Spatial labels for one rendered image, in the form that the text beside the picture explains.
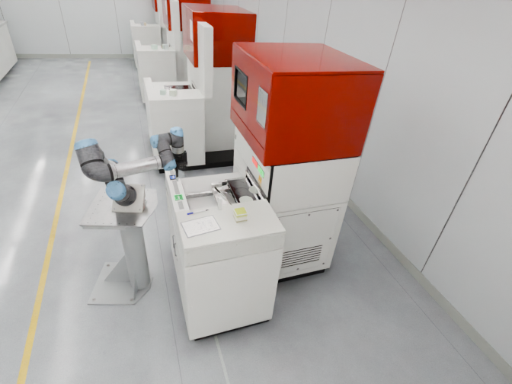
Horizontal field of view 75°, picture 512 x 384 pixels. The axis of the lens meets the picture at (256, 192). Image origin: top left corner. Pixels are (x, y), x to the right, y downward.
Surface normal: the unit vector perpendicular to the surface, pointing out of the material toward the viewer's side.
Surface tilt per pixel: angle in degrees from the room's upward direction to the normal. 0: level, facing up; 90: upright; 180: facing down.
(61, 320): 0
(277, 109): 90
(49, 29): 90
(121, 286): 0
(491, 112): 90
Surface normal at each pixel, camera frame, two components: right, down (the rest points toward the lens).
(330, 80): 0.33, 0.55
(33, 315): 0.07, -0.83
